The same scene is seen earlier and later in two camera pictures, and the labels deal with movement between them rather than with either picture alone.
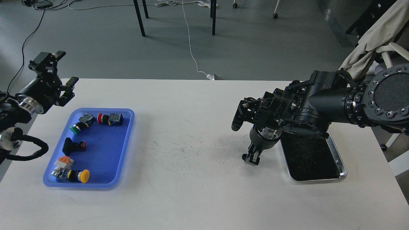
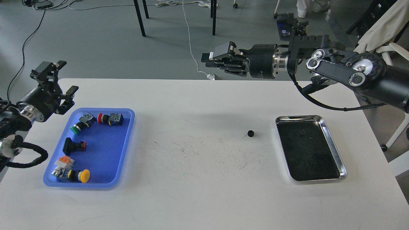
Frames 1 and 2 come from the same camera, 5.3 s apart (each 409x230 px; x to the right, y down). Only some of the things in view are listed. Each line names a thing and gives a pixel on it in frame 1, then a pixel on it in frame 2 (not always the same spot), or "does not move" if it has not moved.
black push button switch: x=69 y=146 does not move
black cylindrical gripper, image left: x=41 y=95 to x=40 y=103
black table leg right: x=213 y=13 does not move
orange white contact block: x=65 y=161 does not move
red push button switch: x=113 y=119 does not move
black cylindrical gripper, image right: x=263 y=138 to x=265 y=61
